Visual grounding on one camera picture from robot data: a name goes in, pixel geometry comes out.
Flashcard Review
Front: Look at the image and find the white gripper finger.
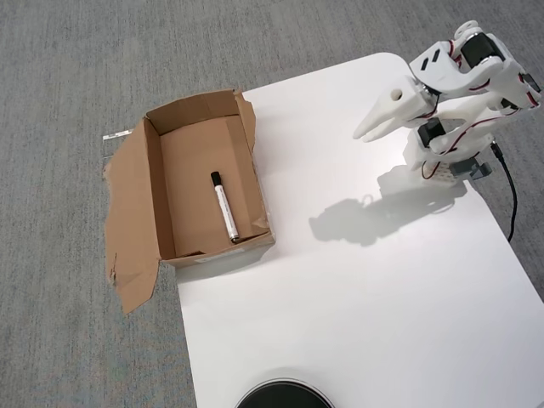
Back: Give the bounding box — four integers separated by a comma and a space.
361, 115, 409, 143
352, 99, 399, 139

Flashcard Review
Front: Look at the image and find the black round disc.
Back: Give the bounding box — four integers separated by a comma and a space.
234, 377, 337, 408

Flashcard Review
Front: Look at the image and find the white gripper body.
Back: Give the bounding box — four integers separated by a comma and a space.
380, 82, 437, 127

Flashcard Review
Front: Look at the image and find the torn brown cardboard box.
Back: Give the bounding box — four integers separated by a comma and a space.
101, 88, 278, 315

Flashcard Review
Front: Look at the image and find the white marker pen black cap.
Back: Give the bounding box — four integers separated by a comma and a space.
210, 171, 241, 244

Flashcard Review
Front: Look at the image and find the black power cable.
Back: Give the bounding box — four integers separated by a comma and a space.
490, 142, 519, 243

